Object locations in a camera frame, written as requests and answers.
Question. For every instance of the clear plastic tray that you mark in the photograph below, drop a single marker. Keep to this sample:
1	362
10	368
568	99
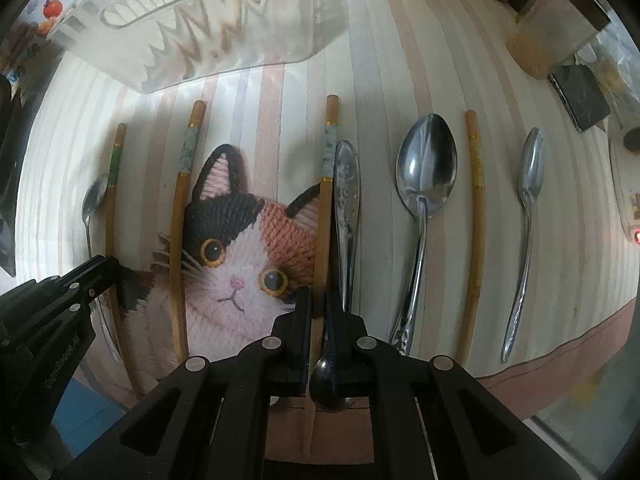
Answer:
225	20

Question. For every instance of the small steel spoon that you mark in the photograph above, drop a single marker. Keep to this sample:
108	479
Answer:
95	200

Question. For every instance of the dark cloth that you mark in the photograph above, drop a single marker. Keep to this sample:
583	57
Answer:
10	160

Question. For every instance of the crumpled clear plastic bag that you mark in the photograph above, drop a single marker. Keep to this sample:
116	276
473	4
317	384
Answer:
620	70

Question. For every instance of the clear jar with metal lid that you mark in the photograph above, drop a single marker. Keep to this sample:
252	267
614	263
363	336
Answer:
555	30

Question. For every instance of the striped cat print tablecloth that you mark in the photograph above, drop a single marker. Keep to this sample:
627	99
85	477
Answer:
550	260

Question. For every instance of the white device with red light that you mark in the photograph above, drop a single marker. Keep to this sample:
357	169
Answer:
625	185

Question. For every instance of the wooden chopstick with patterned band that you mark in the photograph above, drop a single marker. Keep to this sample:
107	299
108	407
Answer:
176	235
325	210

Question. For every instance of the fruit print cloth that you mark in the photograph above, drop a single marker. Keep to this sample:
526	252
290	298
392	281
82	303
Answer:
47	10

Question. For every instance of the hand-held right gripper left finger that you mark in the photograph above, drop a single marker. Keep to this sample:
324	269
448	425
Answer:
304	320

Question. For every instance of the wooden chopstick with green band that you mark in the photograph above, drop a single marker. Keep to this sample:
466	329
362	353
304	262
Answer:
111	200

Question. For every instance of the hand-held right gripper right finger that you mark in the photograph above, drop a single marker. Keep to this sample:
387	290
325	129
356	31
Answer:
334	325

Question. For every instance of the plain yellow wooden chopstick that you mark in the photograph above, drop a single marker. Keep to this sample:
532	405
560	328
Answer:
477	240

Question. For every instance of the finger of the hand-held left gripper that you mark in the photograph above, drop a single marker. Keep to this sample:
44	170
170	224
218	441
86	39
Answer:
95	272

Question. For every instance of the large steel spoon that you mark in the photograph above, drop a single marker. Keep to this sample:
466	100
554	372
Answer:
425	170

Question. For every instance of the slim steel spoon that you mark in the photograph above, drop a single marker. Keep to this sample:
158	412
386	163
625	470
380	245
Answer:
531	165

